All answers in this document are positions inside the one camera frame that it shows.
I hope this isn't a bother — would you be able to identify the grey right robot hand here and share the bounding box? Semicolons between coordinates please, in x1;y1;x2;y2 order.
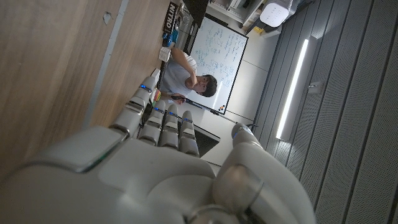
0;76;317;224

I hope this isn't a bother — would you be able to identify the black keyboard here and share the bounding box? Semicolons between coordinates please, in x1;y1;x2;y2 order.
156;60;166;91

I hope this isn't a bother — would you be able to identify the person in white t-shirt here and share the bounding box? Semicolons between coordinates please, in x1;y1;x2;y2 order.
160;46;218;105

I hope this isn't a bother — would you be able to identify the white cube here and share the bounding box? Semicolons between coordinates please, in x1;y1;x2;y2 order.
158;46;172;63

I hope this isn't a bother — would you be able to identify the whiteboard with writing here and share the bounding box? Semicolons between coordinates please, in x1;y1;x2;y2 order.
183;14;259;128

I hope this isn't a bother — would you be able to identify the black NITRO box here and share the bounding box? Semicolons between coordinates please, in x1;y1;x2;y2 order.
162;1;180;35

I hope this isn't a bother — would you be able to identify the long ceiling light strip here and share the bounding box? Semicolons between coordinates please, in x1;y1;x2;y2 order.
275;39;310;140

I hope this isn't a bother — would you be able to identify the white shelf cabinet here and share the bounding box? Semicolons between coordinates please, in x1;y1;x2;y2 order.
208;0;265;32

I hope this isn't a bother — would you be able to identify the small white ceiling box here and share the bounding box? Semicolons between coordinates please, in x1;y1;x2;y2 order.
307;81;323;95

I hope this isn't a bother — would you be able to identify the white rounded appliance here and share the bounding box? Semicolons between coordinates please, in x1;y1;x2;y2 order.
259;0;294;28

